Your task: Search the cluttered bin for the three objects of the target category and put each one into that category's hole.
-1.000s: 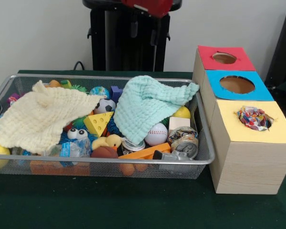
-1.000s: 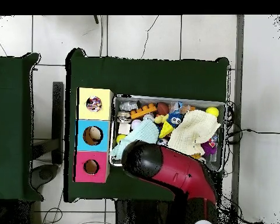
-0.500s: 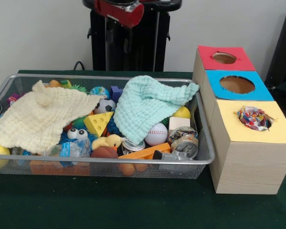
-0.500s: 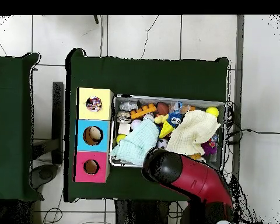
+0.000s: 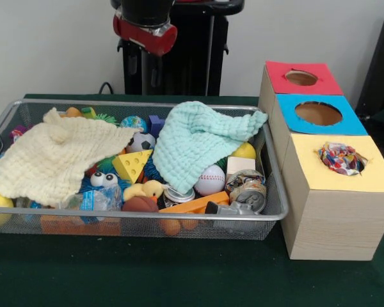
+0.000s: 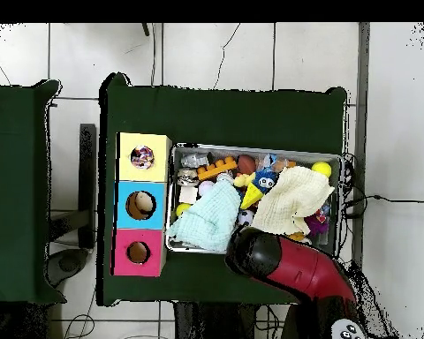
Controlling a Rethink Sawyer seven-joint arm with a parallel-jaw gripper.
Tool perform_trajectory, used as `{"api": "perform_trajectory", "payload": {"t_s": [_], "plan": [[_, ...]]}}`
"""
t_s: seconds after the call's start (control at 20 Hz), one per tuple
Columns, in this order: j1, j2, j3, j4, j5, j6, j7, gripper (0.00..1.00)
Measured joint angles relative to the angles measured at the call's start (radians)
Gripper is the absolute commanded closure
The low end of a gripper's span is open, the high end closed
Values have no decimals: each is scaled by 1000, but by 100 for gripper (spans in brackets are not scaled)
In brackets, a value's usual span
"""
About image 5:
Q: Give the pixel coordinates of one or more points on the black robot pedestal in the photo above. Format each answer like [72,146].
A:
[192,48]

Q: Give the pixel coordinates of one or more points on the yellow plush duck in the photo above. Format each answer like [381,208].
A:
[147,190]

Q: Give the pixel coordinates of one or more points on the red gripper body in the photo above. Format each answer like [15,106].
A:
[140,36]

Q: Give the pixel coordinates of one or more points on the yellow cheese wedge toy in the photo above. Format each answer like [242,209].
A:
[132,164]

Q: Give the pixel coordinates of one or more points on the wooden box with three holes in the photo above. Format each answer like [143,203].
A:
[332,224]

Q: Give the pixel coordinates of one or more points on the black and white soccer ball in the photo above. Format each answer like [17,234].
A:
[140,142]

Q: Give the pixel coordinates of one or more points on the cream waffle cloth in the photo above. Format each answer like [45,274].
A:
[51,160]

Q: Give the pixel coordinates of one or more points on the orange plastic building block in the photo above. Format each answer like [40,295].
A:
[201,203]

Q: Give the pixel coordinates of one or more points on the mint green waffle cloth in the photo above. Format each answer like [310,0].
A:
[192,140]

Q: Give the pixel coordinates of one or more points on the white multicolour polka dot cloth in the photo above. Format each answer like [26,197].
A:
[340,158]

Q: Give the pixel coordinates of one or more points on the crushed drink can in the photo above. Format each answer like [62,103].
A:
[248,188]

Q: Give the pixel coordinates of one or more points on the white baseball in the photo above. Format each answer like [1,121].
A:
[211,182]

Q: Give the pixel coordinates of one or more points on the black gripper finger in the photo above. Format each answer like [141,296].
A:
[154,75]
[133,64]

